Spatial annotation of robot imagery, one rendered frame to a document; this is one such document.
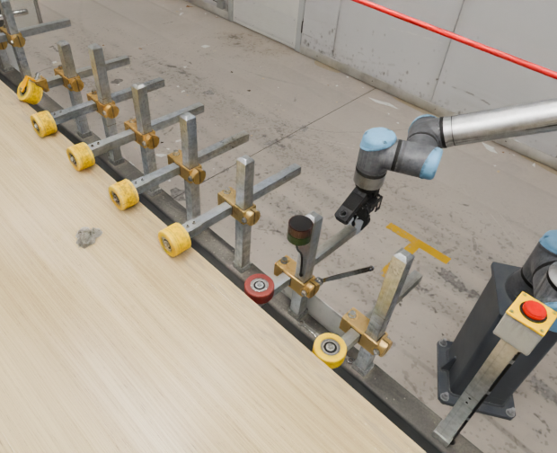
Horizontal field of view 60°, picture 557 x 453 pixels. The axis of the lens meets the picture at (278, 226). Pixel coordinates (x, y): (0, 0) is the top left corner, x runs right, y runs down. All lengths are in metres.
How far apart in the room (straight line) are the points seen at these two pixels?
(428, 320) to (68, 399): 1.78
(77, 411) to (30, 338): 0.23
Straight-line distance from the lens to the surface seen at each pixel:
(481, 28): 3.80
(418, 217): 3.02
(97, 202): 1.56
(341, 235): 1.50
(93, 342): 1.22
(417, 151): 1.35
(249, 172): 1.31
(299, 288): 1.35
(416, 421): 1.38
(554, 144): 3.86
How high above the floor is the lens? 1.89
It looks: 43 degrees down
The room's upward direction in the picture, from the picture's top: 6 degrees clockwise
